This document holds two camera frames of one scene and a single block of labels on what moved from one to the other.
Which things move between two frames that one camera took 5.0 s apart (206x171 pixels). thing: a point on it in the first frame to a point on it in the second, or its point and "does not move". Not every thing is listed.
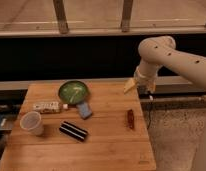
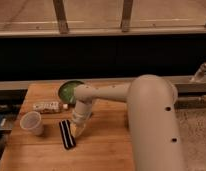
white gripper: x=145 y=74 to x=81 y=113
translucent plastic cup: x=32 y=121 does not move
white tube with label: x=49 y=107 does not move
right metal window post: x=126 y=15 does not move
